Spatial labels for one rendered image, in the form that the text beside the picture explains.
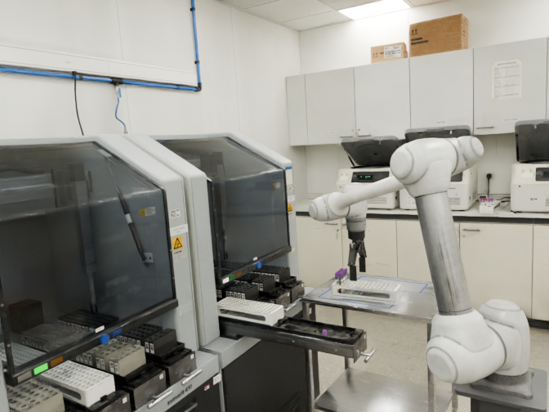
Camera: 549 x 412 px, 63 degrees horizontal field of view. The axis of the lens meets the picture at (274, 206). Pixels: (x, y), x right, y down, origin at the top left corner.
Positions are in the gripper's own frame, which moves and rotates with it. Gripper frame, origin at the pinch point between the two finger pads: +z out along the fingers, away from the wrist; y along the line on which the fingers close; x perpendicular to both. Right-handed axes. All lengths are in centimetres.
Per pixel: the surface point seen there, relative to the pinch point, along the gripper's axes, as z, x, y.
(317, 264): 58, 106, 197
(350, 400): 65, 7, 2
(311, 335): 11.8, 4.9, -43.3
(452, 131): -61, -16, 209
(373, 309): 10.9, -10.4, -12.7
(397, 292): 5.6, -18.3, -3.4
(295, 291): 14.3, 35.8, 6.8
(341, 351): 15.4, -7.3, -45.0
